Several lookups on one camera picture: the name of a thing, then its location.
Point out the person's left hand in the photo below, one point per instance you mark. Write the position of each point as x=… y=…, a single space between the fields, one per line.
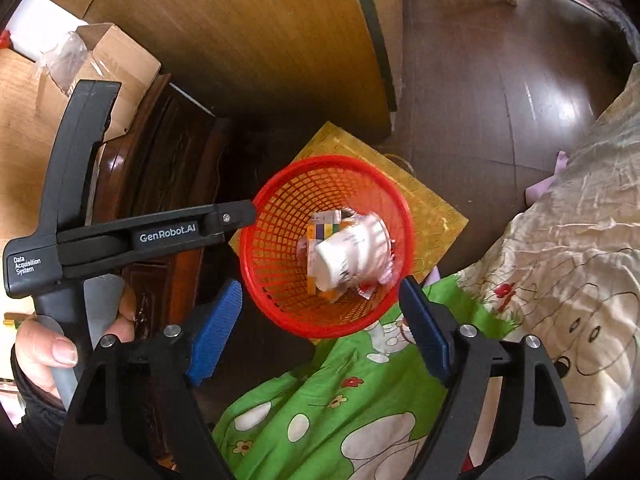
x=42 y=355

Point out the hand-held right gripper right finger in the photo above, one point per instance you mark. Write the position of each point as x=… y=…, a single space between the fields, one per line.
x=425 y=330

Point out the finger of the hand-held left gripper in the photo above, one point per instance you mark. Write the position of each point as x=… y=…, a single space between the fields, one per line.
x=230 y=217

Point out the dark carved wooden furniture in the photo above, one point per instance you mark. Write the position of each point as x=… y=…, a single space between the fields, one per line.
x=165 y=160

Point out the red plastic basket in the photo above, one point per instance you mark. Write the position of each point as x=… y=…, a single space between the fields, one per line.
x=280 y=200

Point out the white paper cup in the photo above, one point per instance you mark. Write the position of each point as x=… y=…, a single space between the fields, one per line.
x=340 y=260

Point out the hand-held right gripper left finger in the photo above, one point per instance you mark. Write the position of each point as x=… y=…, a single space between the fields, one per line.
x=215 y=335

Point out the yellow patterned flat box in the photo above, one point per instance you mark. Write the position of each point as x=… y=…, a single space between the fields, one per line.
x=430 y=205

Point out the pink clear plastic bag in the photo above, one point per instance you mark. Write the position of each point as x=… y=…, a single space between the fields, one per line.
x=377 y=245

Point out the brown cardboard box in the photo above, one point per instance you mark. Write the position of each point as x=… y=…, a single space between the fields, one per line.
x=125 y=70

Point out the yellow wooden cabinet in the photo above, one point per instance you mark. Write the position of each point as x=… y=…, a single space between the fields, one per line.
x=240 y=45

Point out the clear plastic wrap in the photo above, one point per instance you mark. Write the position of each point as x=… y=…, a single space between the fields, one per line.
x=65 y=60

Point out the floral folded quilt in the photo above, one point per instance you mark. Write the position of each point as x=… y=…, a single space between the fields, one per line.
x=610 y=0

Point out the cartoon printed blanket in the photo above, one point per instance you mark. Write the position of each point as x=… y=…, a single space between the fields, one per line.
x=550 y=270

